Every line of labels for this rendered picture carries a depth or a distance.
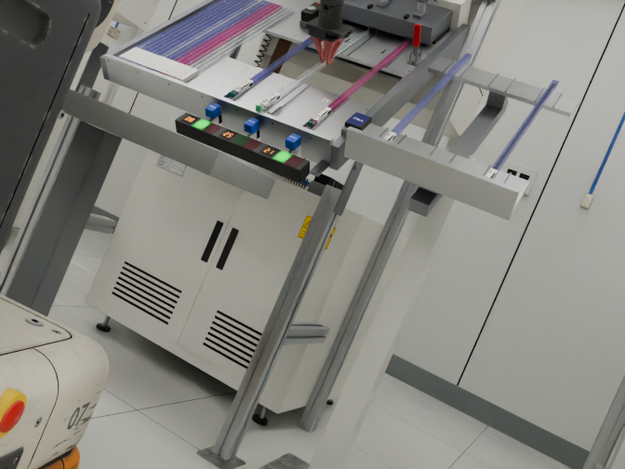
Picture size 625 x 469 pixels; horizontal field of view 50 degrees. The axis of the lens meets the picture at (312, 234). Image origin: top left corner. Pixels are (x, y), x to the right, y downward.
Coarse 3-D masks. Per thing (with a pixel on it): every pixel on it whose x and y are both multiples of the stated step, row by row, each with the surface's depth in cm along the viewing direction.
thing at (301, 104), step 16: (224, 64) 171; (240, 64) 171; (192, 80) 165; (208, 80) 165; (224, 80) 165; (240, 80) 165; (272, 80) 166; (288, 80) 166; (224, 96) 158; (240, 96) 160; (256, 96) 160; (288, 96) 160; (304, 96) 160; (320, 96) 161; (336, 96) 161; (272, 112) 155; (288, 112) 155; (304, 112) 155; (336, 112) 156; (352, 112) 156; (320, 128) 150; (336, 128) 150
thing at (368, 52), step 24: (288, 0) 200; (312, 0) 201; (288, 24) 188; (360, 24) 190; (312, 48) 187; (360, 48) 179; (384, 48) 179; (408, 48) 179; (432, 48) 180; (384, 72) 178; (408, 72) 170
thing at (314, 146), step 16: (112, 64) 169; (128, 64) 165; (112, 80) 173; (128, 80) 169; (144, 80) 165; (160, 80) 162; (176, 80) 160; (160, 96) 166; (176, 96) 162; (192, 96) 159; (208, 96) 156; (192, 112) 163; (224, 112) 156; (240, 112) 153; (256, 112) 151; (240, 128) 157; (272, 128) 151; (288, 128) 148; (304, 128) 146; (272, 144) 154; (304, 144) 148; (320, 144) 145; (320, 160) 148
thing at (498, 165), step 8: (552, 80) 156; (552, 88) 153; (544, 96) 150; (536, 104) 147; (536, 112) 145; (528, 120) 142; (520, 128) 139; (520, 136) 137; (512, 144) 135; (504, 152) 133; (504, 160) 131; (496, 168) 128
